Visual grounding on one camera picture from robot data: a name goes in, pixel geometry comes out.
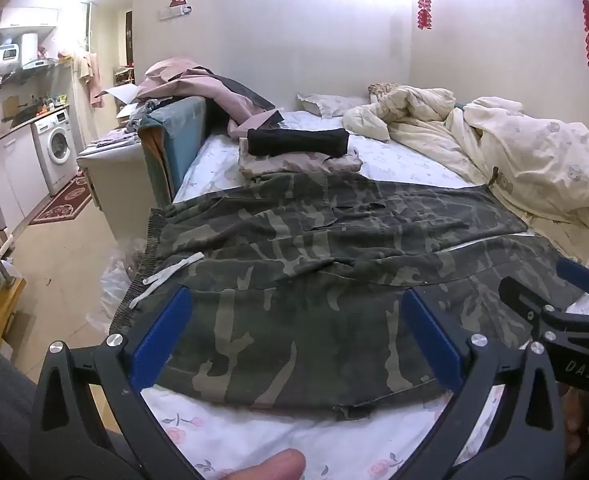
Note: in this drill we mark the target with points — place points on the camouflage pants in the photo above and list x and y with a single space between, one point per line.
299 285

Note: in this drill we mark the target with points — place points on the teal headboard cushion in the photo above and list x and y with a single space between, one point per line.
174 140

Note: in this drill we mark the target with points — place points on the person's right hand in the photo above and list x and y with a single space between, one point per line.
587 422

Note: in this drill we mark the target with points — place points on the clear plastic bag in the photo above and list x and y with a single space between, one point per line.
119 280

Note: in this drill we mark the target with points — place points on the pile of pink clothes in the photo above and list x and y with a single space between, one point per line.
184 82

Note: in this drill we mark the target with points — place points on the person's left hand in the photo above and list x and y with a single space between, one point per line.
264 466

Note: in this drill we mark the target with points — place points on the range hood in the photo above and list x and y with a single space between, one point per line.
39 64

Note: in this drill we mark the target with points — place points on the white washing machine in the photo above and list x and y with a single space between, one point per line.
57 147

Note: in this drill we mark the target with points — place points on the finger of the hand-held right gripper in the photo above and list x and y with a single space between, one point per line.
519 297
582 277

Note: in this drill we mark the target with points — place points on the white kitchen cabinet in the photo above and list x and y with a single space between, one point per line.
17 175

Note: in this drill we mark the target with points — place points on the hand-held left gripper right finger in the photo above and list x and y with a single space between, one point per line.
432 340

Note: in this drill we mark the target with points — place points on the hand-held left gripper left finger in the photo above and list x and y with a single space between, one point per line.
162 340

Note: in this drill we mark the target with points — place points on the cream duvet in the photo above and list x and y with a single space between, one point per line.
524 160

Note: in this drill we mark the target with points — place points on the pink hanging towel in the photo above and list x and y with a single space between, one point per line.
90 75

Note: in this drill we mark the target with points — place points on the white side table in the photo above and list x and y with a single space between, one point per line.
114 170

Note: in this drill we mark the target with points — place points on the red patterned rug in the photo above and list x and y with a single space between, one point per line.
62 202

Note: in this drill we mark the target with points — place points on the beige folded clothes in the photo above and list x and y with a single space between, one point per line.
294 164

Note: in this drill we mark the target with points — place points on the floral pillow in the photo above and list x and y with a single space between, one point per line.
329 104

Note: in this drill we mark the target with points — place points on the black folded cloth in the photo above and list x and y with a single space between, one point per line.
297 141

